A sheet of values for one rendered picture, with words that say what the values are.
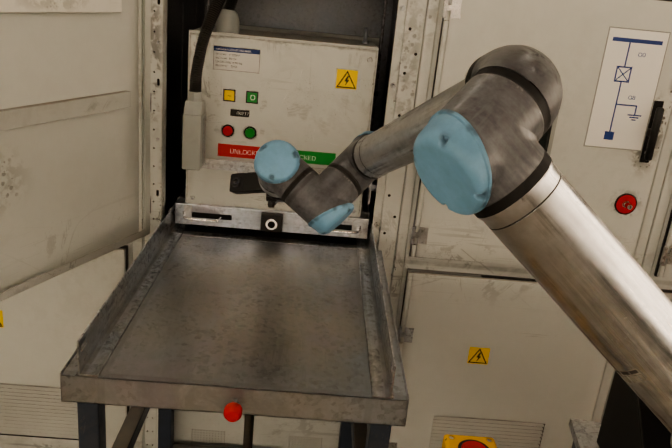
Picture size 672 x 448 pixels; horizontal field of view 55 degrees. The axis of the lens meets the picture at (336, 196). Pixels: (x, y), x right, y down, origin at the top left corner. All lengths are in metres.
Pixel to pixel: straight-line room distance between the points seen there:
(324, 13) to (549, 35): 0.98
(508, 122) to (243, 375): 0.71
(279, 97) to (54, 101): 0.56
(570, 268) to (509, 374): 1.25
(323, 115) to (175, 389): 0.84
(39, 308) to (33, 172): 0.59
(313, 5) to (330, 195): 1.27
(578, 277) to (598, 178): 1.05
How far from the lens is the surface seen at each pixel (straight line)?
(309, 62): 1.72
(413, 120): 1.08
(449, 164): 0.76
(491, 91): 0.79
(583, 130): 1.81
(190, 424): 2.15
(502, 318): 1.95
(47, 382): 2.16
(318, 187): 1.29
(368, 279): 1.63
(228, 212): 1.82
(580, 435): 1.43
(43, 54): 1.53
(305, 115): 1.74
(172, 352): 1.31
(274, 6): 2.45
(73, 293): 1.98
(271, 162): 1.29
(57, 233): 1.65
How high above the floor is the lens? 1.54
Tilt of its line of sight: 18 degrees down
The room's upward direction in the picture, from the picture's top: 6 degrees clockwise
